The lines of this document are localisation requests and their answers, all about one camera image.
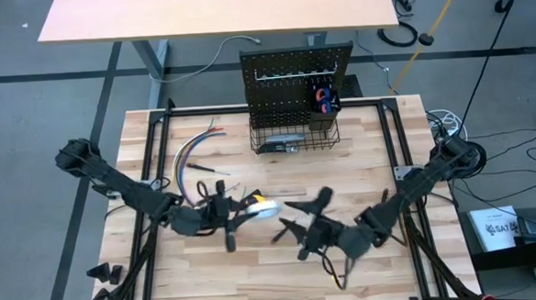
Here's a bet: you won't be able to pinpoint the white cable coil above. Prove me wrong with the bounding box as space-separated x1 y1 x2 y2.
425 107 470 146

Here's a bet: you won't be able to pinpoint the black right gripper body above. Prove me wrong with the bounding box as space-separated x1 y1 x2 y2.
306 214 348 254

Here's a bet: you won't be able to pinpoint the black perforated stand base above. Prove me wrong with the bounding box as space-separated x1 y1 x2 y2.
337 73 364 99

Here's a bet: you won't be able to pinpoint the thick black hanging cable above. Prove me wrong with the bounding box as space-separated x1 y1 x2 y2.
451 0 536 135

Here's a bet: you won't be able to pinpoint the white labelled box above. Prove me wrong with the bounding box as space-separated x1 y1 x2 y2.
466 204 523 254

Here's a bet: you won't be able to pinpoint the white tape roll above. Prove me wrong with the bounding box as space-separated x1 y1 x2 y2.
244 198 283 222

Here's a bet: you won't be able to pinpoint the black metal pegboard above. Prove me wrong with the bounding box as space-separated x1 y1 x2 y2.
238 41 359 132

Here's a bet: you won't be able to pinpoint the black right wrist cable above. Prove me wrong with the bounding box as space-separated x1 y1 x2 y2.
321 249 354 292

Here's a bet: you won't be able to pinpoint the white power strip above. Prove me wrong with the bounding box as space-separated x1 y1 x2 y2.
433 125 458 145

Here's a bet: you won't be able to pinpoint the yellow black Stanley tape measure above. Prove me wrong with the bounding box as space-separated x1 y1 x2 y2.
250 192 272 207

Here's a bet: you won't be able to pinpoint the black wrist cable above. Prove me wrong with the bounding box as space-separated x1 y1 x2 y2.
321 249 354 292
195 179 212 206

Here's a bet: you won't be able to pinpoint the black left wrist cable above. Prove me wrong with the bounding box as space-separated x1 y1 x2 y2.
195 179 212 206

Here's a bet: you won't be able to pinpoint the black side cart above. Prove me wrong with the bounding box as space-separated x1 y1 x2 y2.
457 206 536 273

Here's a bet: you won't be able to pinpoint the thick black cable loop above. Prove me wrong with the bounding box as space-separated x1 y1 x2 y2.
467 138 489 180

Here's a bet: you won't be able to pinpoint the light wooden table top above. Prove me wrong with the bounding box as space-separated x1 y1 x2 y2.
34 0 400 47

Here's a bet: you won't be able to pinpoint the silver metal bracket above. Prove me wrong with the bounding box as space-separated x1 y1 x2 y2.
392 163 414 182

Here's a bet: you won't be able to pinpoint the grey table leg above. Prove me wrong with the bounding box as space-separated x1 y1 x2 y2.
131 38 174 113
306 30 329 48

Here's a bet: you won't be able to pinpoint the grey floor cable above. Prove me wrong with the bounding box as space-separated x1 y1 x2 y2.
159 34 264 84

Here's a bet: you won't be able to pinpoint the small black red screwdriver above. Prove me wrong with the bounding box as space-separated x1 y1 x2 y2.
184 160 232 179

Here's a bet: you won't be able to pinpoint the black plastic pegboard bin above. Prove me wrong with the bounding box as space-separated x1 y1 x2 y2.
304 84 344 133

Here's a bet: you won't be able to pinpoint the bundle of coloured cables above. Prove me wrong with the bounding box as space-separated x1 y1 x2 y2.
173 126 229 195

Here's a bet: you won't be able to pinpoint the red blue handled scissors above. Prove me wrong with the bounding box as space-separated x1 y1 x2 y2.
313 86 335 116

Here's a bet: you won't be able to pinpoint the black utility knife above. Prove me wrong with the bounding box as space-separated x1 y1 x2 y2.
255 141 300 155

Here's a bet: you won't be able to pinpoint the black floor cable coil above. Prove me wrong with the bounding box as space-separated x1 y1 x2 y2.
377 19 419 50

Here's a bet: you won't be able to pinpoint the blue wire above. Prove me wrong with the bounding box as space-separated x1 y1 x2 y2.
175 131 232 206

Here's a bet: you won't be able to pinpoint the yellow hanging cord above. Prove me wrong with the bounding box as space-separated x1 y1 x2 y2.
383 0 476 97

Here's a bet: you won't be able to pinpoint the grey wire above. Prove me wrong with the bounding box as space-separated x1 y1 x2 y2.
168 117 219 193

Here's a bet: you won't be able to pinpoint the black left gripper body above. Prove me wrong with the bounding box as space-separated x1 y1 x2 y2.
196 197 230 236

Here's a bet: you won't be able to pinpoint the yellow wire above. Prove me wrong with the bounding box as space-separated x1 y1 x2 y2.
170 128 220 193

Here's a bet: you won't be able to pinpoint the metal hook rail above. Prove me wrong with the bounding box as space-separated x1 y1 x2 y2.
252 61 341 83

